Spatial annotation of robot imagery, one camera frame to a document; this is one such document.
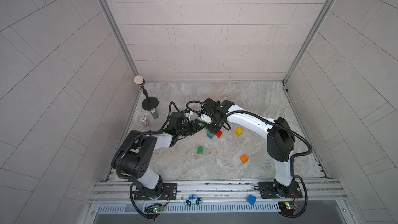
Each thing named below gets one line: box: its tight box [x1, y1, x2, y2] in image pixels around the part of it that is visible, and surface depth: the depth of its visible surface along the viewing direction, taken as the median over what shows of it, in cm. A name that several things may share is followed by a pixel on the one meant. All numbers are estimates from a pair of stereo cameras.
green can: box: [150, 108, 160, 119], surface depth 95 cm
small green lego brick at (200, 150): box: [196, 146, 204, 155], surface depth 86 cm
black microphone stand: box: [139, 79, 160, 111], surface depth 104 cm
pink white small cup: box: [139, 116, 150, 128], surface depth 91 cm
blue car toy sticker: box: [184, 193, 204, 207], surface depth 69 cm
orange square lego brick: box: [240, 154, 250, 164], surface depth 82 cm
